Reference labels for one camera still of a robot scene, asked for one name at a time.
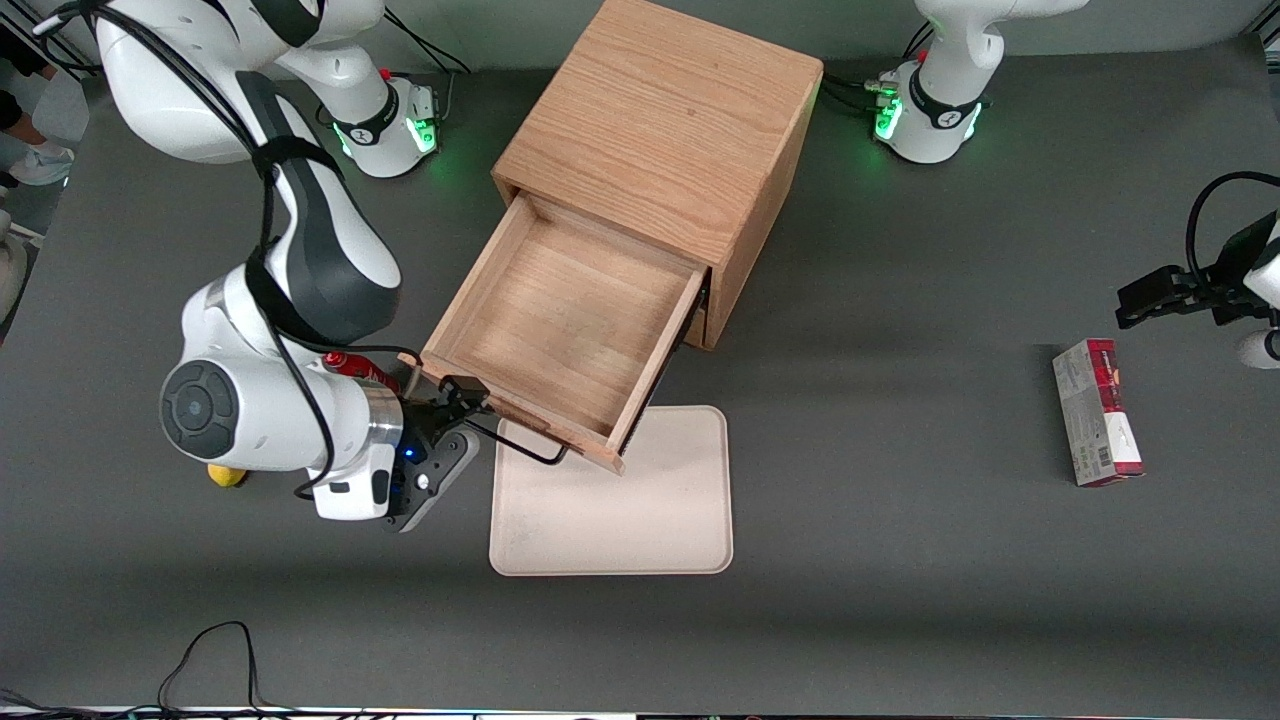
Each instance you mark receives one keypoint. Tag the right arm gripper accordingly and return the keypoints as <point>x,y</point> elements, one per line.
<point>419,416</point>

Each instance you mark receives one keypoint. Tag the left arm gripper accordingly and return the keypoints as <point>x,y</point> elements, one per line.
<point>1226,274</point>

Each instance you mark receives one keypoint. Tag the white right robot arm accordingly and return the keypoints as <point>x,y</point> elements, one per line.
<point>250,420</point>

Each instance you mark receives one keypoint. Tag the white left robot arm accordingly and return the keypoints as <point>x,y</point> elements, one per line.
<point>940,120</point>

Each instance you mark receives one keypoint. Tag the wooden drawer cabinet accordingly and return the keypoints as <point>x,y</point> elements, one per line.
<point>660,120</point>

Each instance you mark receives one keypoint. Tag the red soda bottle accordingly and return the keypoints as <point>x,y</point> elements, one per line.
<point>350,366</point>

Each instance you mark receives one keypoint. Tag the grey and red carton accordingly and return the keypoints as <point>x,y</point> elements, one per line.
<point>1098,415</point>

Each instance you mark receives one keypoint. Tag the white rectangular tray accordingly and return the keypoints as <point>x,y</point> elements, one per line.
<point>620,520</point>

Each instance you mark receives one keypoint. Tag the yellow toy lemon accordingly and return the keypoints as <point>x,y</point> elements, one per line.
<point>226,476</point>

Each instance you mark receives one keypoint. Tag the white sneaker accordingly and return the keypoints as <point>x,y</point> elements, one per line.
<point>42,165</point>

